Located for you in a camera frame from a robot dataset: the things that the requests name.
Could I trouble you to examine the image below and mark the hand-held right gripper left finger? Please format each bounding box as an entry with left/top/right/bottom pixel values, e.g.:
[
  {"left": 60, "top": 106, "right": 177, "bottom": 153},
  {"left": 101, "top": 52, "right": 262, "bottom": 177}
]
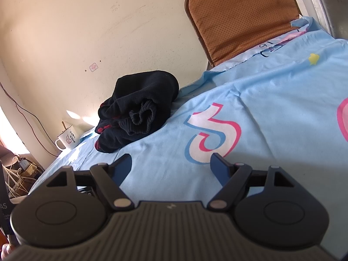
[{"left": 46, "top": 154, "right": 134, "bottom": 212}]

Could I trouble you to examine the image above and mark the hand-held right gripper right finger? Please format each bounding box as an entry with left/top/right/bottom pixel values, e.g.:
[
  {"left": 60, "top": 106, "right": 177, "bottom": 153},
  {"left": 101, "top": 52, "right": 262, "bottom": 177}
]
[{"left": 207, "top": 153, "right": 296, "bottom": 212}]

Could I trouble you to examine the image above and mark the dark patterned knit sweater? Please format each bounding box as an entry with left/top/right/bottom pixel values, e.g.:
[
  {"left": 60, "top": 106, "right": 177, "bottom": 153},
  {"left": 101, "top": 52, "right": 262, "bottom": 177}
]
[{"left": 95, "top": 70, "right": 180, "bottom": 154}]

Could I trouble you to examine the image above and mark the white enamel mug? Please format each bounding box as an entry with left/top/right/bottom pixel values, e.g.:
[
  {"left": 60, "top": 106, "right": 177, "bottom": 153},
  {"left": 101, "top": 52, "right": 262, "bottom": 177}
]
[{"left": 55, "top": 124, "right": 81, "bottom": 150}]

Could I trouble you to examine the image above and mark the light blue printed bed sheet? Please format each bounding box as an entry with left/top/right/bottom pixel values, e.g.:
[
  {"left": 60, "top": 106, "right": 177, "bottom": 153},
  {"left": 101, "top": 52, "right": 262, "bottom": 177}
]
[{"left": 27, "top": 16, "right": 348, "bottom": 261}]

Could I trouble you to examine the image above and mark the power strip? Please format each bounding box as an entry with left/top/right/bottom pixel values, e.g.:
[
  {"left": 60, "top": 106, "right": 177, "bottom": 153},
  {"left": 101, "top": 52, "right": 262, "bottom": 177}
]
[{"left": 16, "top": 156, "right": 45, "bottom": 180}]

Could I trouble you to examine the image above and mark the black box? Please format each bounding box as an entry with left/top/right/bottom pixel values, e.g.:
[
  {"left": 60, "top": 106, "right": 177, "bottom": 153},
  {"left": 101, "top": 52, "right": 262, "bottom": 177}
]
[{"left": 0, "top": 162, "right": 15, "bottom": 236}]

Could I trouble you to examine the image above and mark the brown seat cushion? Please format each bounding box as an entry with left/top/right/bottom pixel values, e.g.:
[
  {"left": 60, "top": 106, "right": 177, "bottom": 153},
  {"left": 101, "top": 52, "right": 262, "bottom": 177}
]
[{"left": 184, "top": 0, "right": 303, "bottom": 67}]

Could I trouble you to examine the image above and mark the white cable bundle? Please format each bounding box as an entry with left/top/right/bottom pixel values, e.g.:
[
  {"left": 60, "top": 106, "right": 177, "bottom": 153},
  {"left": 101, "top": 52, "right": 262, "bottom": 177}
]
[{"left": 4, "top": 166, "right": 37, "bottom": 197}]

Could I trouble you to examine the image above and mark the dark wall cable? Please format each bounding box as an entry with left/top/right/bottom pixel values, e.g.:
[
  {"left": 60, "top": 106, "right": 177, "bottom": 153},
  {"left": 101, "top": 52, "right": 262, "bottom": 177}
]
[{"left": 0, "top": 82, "right": 60, "bottom": 157}]

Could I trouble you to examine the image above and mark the white window frame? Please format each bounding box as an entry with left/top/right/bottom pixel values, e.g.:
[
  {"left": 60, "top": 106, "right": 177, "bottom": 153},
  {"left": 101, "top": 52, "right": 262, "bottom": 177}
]
[{"left": 287, "top": 0, "right": 348, "bottom": 39}]

